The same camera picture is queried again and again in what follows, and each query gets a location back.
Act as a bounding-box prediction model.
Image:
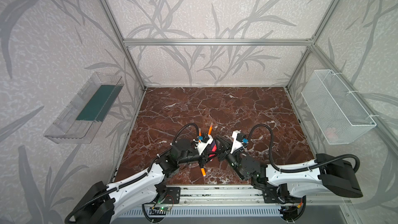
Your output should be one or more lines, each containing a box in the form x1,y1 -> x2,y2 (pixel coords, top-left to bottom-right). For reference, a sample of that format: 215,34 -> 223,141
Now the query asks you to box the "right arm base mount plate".
262,184 -> 306,205

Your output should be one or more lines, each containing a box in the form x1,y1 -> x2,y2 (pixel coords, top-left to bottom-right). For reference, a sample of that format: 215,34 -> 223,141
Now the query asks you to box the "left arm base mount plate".
154,187 -> 181,204

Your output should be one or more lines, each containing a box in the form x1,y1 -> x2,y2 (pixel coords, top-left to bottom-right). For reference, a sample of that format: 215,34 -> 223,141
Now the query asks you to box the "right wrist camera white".
230,130 -> 248,154

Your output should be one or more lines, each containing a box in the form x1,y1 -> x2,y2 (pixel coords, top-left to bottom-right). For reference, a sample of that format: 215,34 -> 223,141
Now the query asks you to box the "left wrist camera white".
196,134 -> 214,155

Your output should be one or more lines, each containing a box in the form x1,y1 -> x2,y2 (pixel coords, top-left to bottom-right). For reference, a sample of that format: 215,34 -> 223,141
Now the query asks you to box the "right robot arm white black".
215,136 -> 363,203

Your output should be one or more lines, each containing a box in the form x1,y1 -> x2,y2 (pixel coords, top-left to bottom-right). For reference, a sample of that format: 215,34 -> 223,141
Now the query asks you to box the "clear plastic wall tray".
44,72 -> 124,144

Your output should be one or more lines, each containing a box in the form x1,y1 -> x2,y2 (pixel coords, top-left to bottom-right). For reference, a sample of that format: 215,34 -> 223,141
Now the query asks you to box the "pink marker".
208,145 -> 218,158

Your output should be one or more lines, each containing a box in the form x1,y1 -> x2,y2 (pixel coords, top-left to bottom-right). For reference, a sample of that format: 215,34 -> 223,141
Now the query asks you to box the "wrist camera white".
230,130 -> 248,154
196,134 -> 214,155

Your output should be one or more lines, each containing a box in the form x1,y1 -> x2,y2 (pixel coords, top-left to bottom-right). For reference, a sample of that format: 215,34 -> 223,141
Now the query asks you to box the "green circuit board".
151,206 -> 173,215

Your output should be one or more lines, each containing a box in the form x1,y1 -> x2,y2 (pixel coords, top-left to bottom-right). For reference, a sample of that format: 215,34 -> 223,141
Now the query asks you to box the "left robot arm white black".
64,137 -> 222,224

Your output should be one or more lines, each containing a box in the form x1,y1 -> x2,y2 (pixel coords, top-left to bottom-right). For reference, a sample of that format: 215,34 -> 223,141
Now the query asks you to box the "white wire mesh basket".
302,69 -> 377,145

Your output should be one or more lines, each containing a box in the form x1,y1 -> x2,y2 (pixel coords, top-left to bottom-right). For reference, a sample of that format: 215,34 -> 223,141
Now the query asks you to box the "aluminium front rail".
90,185 -> 352,207

